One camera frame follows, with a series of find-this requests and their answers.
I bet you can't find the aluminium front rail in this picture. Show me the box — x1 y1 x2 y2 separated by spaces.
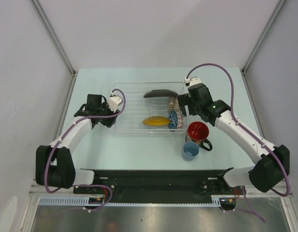
28 183 295 197

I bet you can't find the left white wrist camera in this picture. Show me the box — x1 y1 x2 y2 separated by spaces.
107 92 123 113

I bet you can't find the right aluminium frame post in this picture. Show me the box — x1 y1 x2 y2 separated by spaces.
241 0 286 71

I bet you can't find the aluminium frame post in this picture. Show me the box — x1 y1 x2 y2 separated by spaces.
241 0 286 71
30 0 75 77

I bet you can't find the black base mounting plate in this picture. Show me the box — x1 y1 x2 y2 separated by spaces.
73 170 242 204

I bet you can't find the purple cable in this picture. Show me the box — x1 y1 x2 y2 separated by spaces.
40 88 127 213
185 63 291 223

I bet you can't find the red interior dark mug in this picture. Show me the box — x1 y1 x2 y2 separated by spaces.
185 121 213 151

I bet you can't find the blue triangle patterned bowl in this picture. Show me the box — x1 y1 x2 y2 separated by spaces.
168 110 184 130

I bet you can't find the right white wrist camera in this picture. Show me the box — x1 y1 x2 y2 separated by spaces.
184 77 202 87

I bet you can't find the light blue plastic cup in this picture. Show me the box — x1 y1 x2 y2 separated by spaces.
182 141 199 161

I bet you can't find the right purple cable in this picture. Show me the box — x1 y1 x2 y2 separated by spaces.
185 63 291 223

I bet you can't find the left aluminium frame post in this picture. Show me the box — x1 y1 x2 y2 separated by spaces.
30 0 75 77

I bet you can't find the light blue cable duct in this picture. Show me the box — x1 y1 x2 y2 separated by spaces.
39 196 221 207

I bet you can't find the yellow brown round saucer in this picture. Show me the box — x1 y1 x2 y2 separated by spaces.
143 116 171 126

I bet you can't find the clear plastic dish rack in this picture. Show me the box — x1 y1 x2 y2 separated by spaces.
112 82 188 136

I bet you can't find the pink patterned bowl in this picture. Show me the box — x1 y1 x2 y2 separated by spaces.
167 97 181 113

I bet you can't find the black floral square plate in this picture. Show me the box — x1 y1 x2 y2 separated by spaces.
143 89 178 98

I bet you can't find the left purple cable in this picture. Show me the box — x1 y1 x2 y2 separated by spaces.
40 88 127 213

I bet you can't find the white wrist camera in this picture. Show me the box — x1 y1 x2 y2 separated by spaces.
184 77 202 87
107 92 123 113

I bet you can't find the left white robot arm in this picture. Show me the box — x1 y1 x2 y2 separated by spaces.
35 94 124 193

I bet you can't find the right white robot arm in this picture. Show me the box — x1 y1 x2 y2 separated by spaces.
178 83 290 196

